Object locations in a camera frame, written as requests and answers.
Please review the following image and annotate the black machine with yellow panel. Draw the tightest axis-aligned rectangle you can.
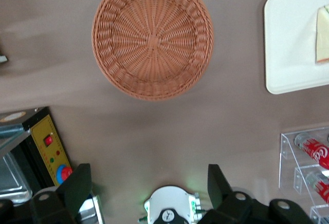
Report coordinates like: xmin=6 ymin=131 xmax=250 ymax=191
xmin=0 ymin=106 xmax=76 ymax=204

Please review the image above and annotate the stainless steel pan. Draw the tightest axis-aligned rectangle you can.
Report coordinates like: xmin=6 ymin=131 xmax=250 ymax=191
xmin=0 ymin=123 xmax=33 ymax=204

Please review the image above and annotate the red cola bottle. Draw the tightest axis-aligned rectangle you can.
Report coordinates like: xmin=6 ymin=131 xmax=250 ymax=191
xmin=305 ymin=170 xmax=329 ymax=206
xmin=294 ymin=132 xmax=329 ymax=170

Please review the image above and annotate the triangular sandwich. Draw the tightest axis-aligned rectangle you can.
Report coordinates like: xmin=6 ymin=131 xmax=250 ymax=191
xmin=315 ymin=5 xmax=329 ymax=66

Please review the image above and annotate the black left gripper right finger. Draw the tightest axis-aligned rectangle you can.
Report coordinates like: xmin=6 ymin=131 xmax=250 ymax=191
xmin=203 ymin=163 xmax=254 ymax=224

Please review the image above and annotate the clear acrylic bottle rack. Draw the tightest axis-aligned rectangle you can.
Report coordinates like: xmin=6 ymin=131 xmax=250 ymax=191
xmin=278 ymin=127 xmax=329 ymax=224

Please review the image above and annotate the brown round wicker basket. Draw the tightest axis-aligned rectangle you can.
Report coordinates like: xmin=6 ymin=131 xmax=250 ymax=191
xmin=91 ymin=0 xmax=215 ymax=102

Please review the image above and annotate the cream plastic tray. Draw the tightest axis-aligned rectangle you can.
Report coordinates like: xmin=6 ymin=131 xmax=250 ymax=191
xmin=263 ymin=0 xmax=329 ymax=96

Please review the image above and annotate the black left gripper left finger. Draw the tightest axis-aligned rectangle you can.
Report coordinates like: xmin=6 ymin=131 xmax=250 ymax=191
xmin=30 ymin=163 xmax=93 ymax=224

